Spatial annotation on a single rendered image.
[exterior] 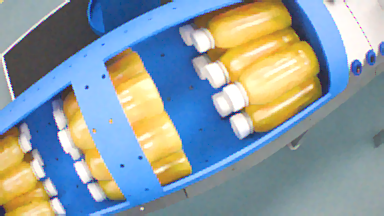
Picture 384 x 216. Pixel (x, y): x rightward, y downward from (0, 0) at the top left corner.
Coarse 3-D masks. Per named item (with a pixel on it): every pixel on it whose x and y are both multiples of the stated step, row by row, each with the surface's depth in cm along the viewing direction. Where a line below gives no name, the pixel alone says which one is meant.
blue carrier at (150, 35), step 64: (192, 0) 97; (320, 0) 94; (64, 64) 95; (192, 64) 117; (320, 64) 114; (0, 128) 88; (64, 128) 113; (128, 128) 88; (192, 128) 115; (64, 192) 111; (128, 192) 92
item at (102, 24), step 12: (96, 0) 209; (108, 0) 169; (120, 0) 171; (132, 0) 175; (144, 0) 182; (156, 0) 194; (96, 12) 208; (108, 12) 179; (120, 12) 181; (132, 12) 185; (144, 12) 192; (96, 24) 206; (108, 24) 191; (120, 24) 192
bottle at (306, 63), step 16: (288, 48) 103; (304, 48) 102; (256, 64) 102; (272, 64) 101; (288, 64) 101; (304, 64) 101; (240, 80) 102; (256, 80) 100; (272, 80) 100; (288, 80) 101; (304, 80) 103; (256, 96) 100; (272, 96) 101
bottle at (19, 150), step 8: (8, 136) 97; (16, 136) 98; (0, 144) 95; (8, 144) 95; (16, 144) 96; (0, 152) 94; (8, 152) 95; (16, 152) 96; (24, 152) 98; (0, 160) 94; (8, 160) 95; (16, 160) 96; (0, 168) 95; (8, 168) 96; (0, 176) 97
